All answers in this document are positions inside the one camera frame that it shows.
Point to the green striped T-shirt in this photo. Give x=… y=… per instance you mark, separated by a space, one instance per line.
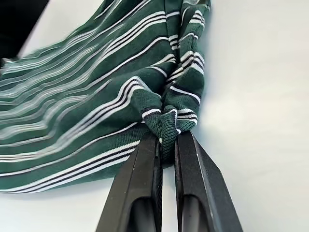
x=101 y=87

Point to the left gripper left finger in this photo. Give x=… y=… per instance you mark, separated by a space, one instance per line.
x=135 y=183

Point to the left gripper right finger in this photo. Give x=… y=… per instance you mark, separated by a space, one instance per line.
x=200 y=183

